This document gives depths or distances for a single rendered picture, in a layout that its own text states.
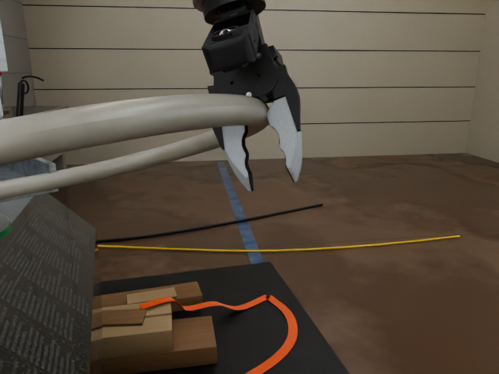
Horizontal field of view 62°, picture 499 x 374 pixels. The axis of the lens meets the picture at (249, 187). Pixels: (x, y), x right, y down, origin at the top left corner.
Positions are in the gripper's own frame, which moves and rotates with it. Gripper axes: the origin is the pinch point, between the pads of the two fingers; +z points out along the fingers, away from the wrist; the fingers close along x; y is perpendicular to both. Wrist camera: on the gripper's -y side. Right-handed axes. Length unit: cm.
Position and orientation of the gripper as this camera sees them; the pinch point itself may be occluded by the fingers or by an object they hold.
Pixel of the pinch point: (269, 176)
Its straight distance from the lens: 46.5
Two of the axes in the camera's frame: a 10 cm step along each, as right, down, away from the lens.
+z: 2.3, 9.7, 0.6
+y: 2.3, -1.1, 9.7
